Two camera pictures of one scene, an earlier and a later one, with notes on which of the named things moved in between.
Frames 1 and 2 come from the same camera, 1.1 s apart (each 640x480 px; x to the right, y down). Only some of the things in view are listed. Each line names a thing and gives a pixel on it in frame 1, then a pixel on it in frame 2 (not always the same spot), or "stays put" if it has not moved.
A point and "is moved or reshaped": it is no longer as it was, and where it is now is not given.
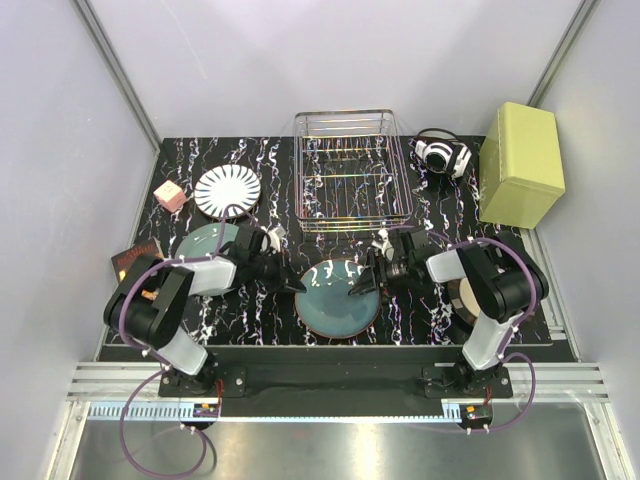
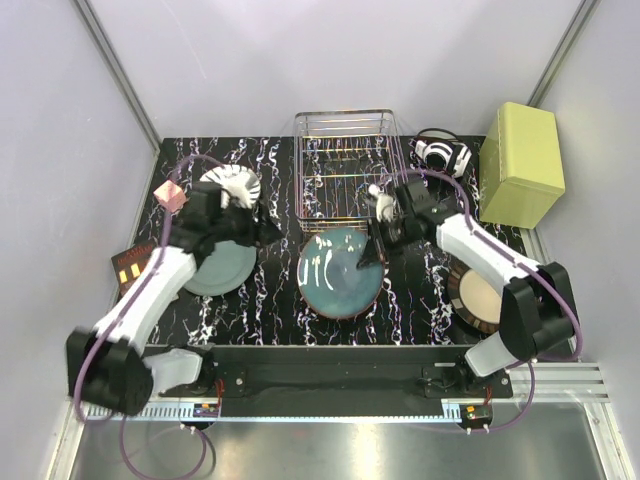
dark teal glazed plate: [326, 308] is moved or reshaped
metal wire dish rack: [350, 173] stays put
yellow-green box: [521, 173] stays put
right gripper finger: [365, 284] -> [371, 254]
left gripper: [275, 267] -> [255, 226]
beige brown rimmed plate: [464, 300] stays put
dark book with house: [123, 261] stays put
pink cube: [170, 196] stays put
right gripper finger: [368, 282] -> [378, 253]
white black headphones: [442, 151] stays put
